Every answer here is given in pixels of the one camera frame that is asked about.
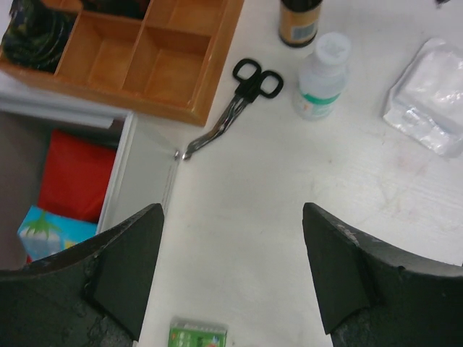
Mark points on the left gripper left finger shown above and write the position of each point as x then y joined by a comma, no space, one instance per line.
92,294

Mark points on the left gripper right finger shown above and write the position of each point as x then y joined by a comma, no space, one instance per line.
371,293

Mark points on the blue cotton swab packet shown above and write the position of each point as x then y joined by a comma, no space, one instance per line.
44,234

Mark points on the small green packet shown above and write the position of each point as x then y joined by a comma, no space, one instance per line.
196,333

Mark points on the red first aid pouch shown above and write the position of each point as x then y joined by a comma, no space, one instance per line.
75,177

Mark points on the grey metal box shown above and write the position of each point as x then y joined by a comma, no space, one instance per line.
143,171

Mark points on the white gauze packet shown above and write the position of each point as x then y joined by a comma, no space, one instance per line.
425,104

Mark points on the black handled scissors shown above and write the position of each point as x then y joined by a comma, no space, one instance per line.
250,76

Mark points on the brown bottle orange cap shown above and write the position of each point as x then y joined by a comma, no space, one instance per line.
298,22

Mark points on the small white bottle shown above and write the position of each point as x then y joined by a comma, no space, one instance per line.
322,76

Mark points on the wooden compartment tray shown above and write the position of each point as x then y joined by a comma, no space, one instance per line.
167,64

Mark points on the rolled tie green pattern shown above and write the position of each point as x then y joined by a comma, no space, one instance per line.
36,35

